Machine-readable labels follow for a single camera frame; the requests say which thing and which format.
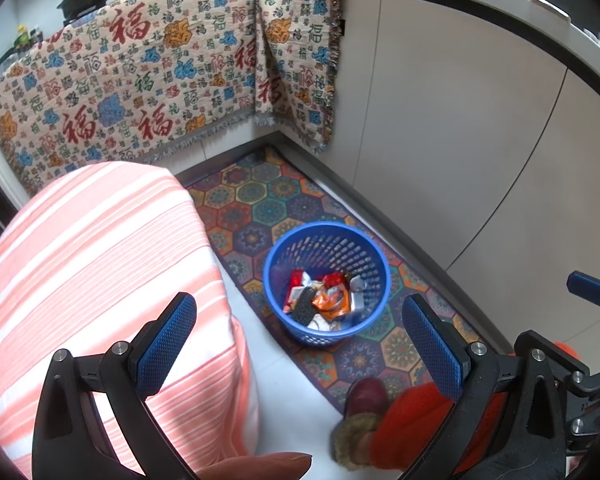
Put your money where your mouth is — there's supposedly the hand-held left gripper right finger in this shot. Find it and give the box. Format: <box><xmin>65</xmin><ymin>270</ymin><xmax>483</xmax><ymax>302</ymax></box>
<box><xmin>400</xmin><ymin>294</ymin><xmax>568</xmax><ymax>480</ymax></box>

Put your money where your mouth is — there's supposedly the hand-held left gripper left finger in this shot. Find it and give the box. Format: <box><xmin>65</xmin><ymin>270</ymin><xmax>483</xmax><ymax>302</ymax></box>
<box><xmin>32</xmin><ymin>291</ymin><xmax>201</xmax><ymax>480</ymax></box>

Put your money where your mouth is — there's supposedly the clear plastic cartoon box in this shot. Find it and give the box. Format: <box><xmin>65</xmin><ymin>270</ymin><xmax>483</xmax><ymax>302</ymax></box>
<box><xmin>350</xmin><ymin>275</ymin><xmax>369</xmax><ymax>312</ymax></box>

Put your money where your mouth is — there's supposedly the orange snack packet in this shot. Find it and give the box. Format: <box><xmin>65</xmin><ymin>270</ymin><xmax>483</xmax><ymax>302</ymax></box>
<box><xmin>312</xmin><ymin>287</ymin><xmax>351</xmax><ymax>319</ymax></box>

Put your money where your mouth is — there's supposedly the black mesh packet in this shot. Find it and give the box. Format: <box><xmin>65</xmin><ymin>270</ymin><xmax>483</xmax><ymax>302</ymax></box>
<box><xmin>292</xmin><ymin>285</ymin><xmax>319</xmax><ymax>328</ymax></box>

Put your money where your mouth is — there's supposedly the red pointed snack packet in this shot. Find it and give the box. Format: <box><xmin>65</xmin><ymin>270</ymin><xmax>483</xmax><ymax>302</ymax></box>
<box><xmin>287</xmin><ymin>269</ymin><xmax>313</xmax><ymax>306</ymax></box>

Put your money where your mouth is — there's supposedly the blue plastic mesh basket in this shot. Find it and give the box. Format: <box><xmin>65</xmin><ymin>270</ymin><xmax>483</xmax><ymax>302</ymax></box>
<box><xmin>262</xmin><ymin>222</ymin><xmax>392</xmax><ymax>347</ymax></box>

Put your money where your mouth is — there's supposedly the person's orange trouser leg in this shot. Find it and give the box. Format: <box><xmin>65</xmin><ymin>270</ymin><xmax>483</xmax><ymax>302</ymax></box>
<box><xmin>370</xmin><ymin>342</ymin><xmax>581</xmax><ymax>476</ymax></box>

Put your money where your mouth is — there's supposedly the dark red slipper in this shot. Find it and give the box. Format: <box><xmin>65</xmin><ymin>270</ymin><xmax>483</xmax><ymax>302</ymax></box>
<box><xmin>330</xmin><ymin>377</ymin><xmax>390</xmax><ymax>471</ymax></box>

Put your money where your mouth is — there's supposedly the orange striped tablecloth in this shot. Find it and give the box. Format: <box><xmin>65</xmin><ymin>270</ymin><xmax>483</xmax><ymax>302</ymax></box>
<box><xmin>0</xmin><ymin>162</ymin><xmax>260</xmax><ymax>480</ymax></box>

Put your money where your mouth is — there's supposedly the colourful hexagon floor mat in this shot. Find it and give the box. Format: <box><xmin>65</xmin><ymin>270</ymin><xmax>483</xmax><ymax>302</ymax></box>
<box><xmin>180</xmin><ymin>146</ymin><xmax>511</xmax><ymax>416</ymax></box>

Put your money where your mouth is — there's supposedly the grey kitchen counter cabinet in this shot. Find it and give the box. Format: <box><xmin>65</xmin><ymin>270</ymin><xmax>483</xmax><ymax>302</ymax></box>
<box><xmin>275</xmin><ymin>0</ymin><xmax>600</xmax><ymax>356</ymax></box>

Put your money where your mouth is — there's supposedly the large printed blanket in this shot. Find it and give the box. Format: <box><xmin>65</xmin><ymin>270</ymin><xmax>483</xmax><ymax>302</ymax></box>
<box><xmin>0</xmin><ymin>0</ymin><xmax>261</xmax><ymax>198</ymax></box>

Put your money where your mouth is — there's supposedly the small printed blanket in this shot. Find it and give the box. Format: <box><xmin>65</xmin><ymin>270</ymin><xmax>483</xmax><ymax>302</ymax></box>
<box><xmin>254</xmin><ymin>0</ymin><xmax>343</xmax><ymax>155</ymax></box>

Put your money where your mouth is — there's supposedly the black wire rack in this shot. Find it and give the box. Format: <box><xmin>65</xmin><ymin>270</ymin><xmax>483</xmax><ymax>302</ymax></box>
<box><xmin>0</xmin><ymin>42</ymin><xmax>31</xmax><ymax>79</ymax></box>

